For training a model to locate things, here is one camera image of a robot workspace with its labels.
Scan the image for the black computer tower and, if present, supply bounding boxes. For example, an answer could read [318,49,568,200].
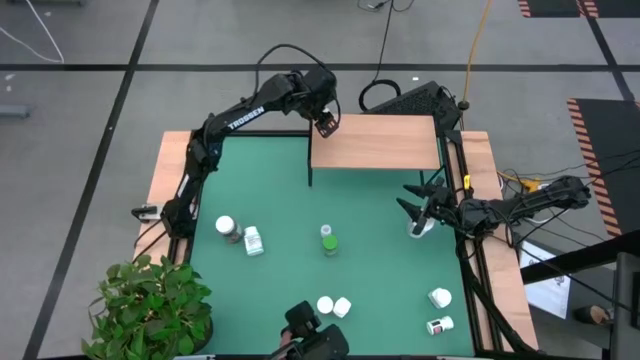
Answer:
[366,80,462,135]

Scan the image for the yellow power cable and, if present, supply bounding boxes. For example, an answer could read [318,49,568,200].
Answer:
[497,169,544,194]

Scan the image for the white paper sheet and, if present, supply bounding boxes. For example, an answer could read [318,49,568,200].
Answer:
[519,239,572,320]

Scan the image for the white bottle green label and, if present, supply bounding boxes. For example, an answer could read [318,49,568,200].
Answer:
[243,225,265,257]

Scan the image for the black mat hazard stripes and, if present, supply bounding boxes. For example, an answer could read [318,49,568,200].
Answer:
[566,97,640,239]

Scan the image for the white floor cable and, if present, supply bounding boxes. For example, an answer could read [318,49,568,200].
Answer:
[0,0,66,65]

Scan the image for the yellow hanging cable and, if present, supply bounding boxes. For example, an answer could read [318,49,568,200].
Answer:
[462,0,495,110]

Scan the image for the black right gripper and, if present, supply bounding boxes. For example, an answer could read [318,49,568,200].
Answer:
[396,177,464,229]

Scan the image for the black floor cable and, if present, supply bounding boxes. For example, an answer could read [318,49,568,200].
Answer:
[357,0,416,113]

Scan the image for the green table mat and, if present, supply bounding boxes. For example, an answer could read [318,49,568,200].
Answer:
[188,135,476,357]

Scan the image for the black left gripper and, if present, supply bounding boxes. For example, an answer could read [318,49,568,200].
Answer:
[302,67,340,139]

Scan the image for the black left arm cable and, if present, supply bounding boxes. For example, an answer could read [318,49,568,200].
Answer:
[253,43,342,126]

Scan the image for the large white bottle maroon label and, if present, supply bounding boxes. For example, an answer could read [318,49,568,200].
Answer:
[427,287,453,310]

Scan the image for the wooden shelf black legs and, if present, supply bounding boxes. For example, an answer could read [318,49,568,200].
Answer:
[307,113,444,189]

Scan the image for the potted green plant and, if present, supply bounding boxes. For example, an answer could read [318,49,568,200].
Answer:
[81,253,215,360]

